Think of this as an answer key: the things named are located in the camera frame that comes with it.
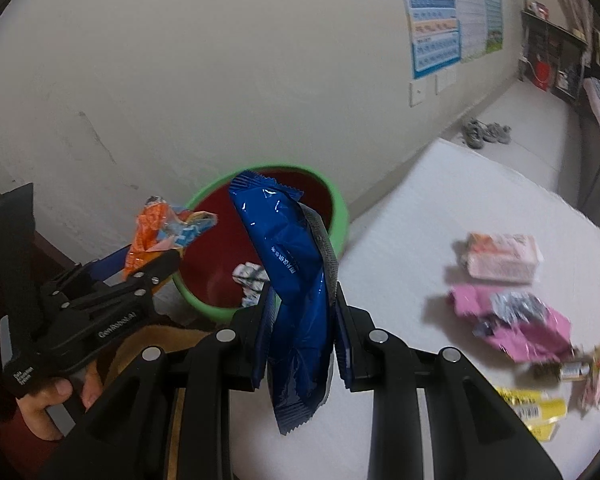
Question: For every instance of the pale chart wall poster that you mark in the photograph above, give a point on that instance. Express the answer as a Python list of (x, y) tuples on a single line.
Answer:
[(470, 10)]

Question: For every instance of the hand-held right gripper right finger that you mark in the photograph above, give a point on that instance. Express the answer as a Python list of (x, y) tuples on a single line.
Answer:
[(347, 355)]

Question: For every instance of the newspaper ball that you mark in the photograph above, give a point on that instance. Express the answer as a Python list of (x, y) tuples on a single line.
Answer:
[(250, 277)]

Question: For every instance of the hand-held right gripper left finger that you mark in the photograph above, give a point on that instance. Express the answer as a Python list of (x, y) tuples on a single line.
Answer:
[(260, 350)]

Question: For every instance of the blue bordered wall poster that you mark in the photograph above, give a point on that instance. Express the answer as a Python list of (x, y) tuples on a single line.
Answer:
[(432, 20)]

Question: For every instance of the white wall socket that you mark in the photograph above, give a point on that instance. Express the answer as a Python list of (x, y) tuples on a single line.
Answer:
[(417, 93)]

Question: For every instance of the green bordered wall poster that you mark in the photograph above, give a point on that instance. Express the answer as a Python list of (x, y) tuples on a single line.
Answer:
[(492, 10)]

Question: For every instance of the black metal shelf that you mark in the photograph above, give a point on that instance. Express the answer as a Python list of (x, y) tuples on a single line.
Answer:
[(565, 45)]

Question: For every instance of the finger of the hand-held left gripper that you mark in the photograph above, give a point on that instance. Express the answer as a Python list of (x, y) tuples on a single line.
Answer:
[(109, 262), (154, 270)]

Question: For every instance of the small dark gold wrapper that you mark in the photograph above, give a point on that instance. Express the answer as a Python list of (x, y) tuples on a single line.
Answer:
[(565, 371)]

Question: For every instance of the blue foil snack wrapper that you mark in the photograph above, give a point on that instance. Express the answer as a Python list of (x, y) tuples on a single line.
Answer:
[(290, 260)]

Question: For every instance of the yellow wrapper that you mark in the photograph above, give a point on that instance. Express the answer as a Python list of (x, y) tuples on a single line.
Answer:
[(530, 407)]

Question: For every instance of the pink foil wrapper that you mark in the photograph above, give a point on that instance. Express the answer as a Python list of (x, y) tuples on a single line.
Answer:
[(545, 332)]

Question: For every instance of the red bucket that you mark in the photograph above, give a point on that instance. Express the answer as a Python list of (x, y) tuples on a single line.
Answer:
[(543, 74)]

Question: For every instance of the orange plastic wrapper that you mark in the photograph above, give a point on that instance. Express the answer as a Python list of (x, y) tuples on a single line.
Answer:
[(147, 232)]

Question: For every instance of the green bin with red inside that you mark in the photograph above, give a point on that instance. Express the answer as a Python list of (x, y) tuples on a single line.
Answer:
[(219, 240)]

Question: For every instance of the person's left hand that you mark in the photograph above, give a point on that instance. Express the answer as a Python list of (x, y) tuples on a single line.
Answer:
[(44, 410)]

